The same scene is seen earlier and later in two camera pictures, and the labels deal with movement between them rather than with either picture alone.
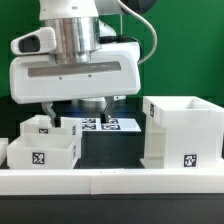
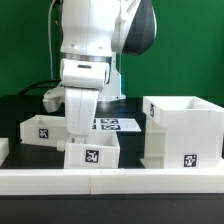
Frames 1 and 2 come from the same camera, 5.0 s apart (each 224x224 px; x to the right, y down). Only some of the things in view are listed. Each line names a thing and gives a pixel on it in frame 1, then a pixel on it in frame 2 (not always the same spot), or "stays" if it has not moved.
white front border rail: [103, 181] stays
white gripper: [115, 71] → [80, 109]
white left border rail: [3, 149] stays
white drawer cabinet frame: [182, 132] stays
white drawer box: [40, 125] stays
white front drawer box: [31, 151] → [100, 151]
